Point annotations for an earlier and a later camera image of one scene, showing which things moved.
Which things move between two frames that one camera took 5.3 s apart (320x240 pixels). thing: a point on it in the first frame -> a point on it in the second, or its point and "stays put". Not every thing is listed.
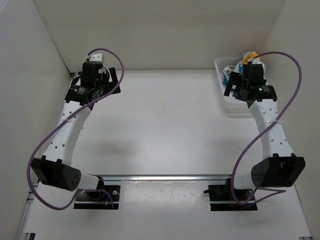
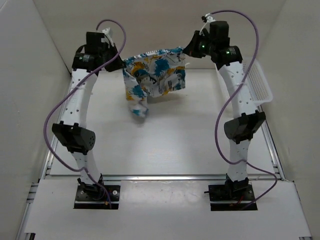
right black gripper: (235, 80) -> (190, 50)
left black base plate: (98, 200) stays put
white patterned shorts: (248, 58) -> (152, 74)
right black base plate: (221, 199) stays put
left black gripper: (111, 85) -> (118, 64)
